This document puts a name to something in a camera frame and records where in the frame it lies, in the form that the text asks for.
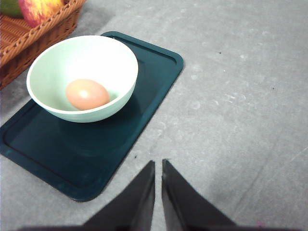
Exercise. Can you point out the green fruit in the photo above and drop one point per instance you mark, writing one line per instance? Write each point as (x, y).
(11, 8)

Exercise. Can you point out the brown wicker basket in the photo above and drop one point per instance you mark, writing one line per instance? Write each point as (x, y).
(21, 45)

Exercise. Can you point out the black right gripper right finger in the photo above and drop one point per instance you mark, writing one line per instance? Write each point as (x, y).
(185, 209)

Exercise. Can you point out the light green ribbed bowl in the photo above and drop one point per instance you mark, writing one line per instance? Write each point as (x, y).
(83, 78)

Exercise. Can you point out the brown egg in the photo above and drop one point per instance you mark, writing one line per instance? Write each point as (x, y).
(85, 94)

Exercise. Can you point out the red yellow apple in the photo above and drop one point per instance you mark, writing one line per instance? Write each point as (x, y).
(35, 12)

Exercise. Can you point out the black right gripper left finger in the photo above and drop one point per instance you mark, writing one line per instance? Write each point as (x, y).
(132, 210)

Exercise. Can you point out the dark teal rectangular tray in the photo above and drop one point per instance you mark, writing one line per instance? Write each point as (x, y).
(79, 159)

